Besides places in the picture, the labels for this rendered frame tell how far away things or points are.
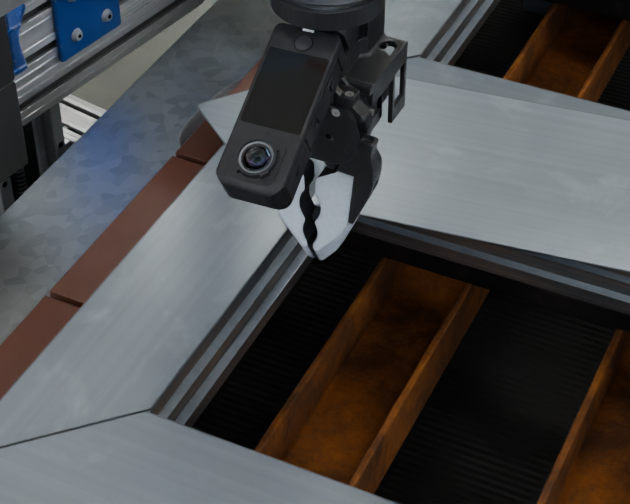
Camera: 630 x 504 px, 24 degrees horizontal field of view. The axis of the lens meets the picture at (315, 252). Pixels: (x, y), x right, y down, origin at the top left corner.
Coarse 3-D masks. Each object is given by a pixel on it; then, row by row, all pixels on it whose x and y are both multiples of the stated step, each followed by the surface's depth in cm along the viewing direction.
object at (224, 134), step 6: (246, 90) 117; (240, 102) 116; (240, 108) 115; (234, 114) 115; (228, 120) 114; (234, 120) 114; (228, 126) 114; (222, 132) 113; (228, 132) 113; (222, 138) 112; (228, 138) 112
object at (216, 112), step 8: (224, 96) 117; (232, 96) 117; (240, 96) 117; (200, 104) 116; (208, 104) 116; (216, 104) 116; (224, 104) 116; (232, 104) 116; (200, 112) 115; (208, 112) 115; (216, 112) 115; (224, 112) 115; (208, 120) 114; (216, 120) 114; (224, 120) 114; (216, 128) 113
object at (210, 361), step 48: (480, 0) 131; (432, 48) 124; (528, 96) 117; (288, 240) 105; (384, 240) 108; (432, 240) 107; (288, 288) 104; (576, 288) 103; (624, 288) 102; (240, 336) 99; (192, 384) 94
